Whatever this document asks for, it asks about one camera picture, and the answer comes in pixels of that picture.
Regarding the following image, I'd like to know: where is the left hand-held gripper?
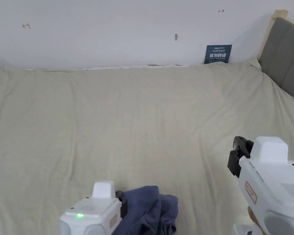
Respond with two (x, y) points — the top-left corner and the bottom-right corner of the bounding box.
(60, 181), (128, 235)

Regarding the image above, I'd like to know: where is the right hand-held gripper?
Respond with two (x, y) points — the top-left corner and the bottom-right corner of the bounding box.
(227, 136), (294, 235)

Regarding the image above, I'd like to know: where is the dark blue shirt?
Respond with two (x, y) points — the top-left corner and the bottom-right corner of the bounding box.
(112, 185), (179, 235)

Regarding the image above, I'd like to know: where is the person's right hand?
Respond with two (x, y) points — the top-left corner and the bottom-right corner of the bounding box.
(247, 205), (258, 225)

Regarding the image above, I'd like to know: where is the dark blue sign card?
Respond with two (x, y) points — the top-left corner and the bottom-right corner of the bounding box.
(203, 44), (233, 65)

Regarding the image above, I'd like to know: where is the grey padded headboard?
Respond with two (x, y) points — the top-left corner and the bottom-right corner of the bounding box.
(258, 9), (294, 108)

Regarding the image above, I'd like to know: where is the bed with beige sheet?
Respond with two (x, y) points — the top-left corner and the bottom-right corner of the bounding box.
(0, 58), (294, 235)

